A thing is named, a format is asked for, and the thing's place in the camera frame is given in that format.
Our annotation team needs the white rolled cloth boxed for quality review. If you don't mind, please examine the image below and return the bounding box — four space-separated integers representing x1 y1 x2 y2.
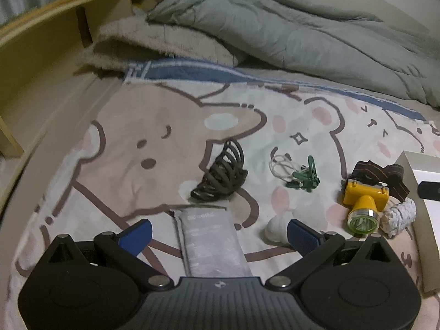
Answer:
379 199 417 238

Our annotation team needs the grey-green duvet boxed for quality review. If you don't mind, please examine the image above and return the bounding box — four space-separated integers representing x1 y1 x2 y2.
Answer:
147 0 440 106

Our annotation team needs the white string loop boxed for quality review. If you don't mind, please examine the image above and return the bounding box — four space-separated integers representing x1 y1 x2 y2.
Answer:
269 155 297 181

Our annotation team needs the small black object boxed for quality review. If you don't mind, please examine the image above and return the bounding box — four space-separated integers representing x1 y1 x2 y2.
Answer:
417 181 440 200

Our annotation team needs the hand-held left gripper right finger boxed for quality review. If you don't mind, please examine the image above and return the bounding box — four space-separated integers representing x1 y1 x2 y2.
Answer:
266 219 396 289

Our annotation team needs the dark hair claw clip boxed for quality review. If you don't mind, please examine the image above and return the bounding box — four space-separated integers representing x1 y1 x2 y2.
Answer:
190 140 249 202

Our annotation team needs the beige bed sheet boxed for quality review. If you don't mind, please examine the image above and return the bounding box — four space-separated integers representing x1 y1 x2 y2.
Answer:
0 65 440 221

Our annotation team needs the yellow headlamp with strap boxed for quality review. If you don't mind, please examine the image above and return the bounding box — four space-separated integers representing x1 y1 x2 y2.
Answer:
342 160 410 237

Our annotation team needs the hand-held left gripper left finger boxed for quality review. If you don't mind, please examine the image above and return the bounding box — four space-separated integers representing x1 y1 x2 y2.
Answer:
42 219 174 290

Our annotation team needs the grey striped curtain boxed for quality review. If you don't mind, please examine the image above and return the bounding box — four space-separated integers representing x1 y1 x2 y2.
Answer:
0 0 67 26

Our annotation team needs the white ridged plastic object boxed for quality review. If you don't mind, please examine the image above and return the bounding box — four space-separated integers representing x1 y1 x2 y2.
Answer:
265 213 293 247

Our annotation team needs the green plastic clip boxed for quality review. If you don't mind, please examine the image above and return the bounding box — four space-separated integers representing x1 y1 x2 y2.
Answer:
302 156 320 193
286 172 307 189

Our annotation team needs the bear printed blanket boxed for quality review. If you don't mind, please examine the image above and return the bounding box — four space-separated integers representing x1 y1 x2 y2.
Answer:
7 59 440 330

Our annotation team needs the grey foil packet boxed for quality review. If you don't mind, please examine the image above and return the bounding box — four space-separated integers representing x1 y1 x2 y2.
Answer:
171 206 253 278

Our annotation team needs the white cardboard box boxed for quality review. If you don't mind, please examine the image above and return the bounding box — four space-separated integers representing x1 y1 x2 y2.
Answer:
394 150 440 294

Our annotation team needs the wooden headboard shelf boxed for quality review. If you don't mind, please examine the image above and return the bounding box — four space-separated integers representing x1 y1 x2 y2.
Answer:
0 0 166 159

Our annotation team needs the beige fuzzy blanket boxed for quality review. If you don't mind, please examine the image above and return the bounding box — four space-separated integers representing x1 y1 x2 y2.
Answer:
84 0 246 76

